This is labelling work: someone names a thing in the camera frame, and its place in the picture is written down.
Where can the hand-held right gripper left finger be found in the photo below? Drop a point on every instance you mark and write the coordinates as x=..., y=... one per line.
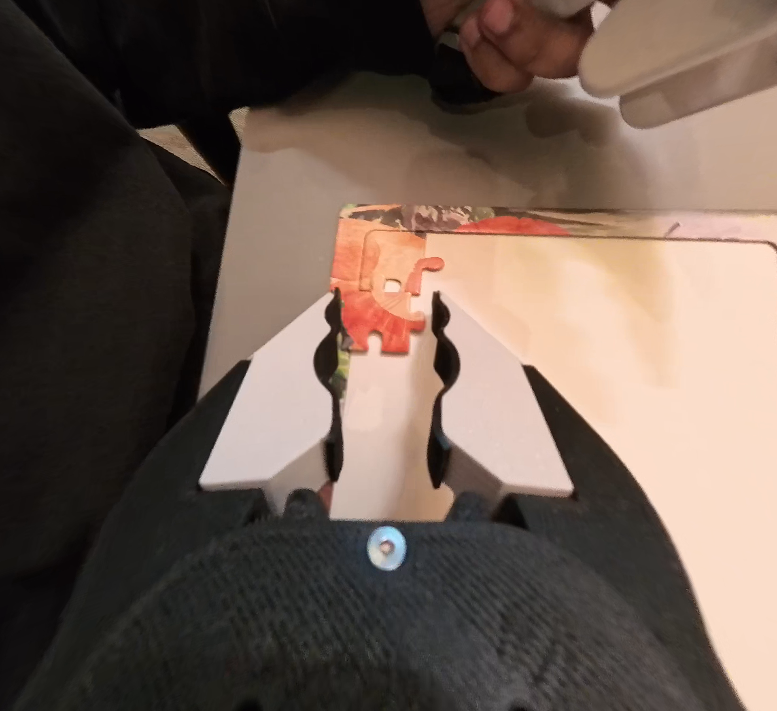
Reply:
x=266, y=421

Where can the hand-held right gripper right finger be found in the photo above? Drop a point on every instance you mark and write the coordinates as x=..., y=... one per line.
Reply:
x=509, y=427

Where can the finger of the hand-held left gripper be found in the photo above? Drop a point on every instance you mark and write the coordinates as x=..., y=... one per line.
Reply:
x=697, y=95
x=697, y=2

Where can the jigsaw puzzle frame board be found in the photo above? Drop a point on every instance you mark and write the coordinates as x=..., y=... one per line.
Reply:
x=607, y=360

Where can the red fan-patterned jigsaw piece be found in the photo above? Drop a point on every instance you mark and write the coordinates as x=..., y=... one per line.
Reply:
x=388, y=326

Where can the orange corner jigsaw piece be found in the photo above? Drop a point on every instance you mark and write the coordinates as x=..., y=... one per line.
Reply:
x=388, y=257

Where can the person's left forearm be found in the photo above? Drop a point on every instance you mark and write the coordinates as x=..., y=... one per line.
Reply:
x=272, y=14

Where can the person's left hand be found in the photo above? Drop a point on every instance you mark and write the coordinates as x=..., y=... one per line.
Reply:
x=521, y=50

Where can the person's black clothing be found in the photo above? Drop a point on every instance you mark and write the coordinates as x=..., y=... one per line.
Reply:
x=78, y=299

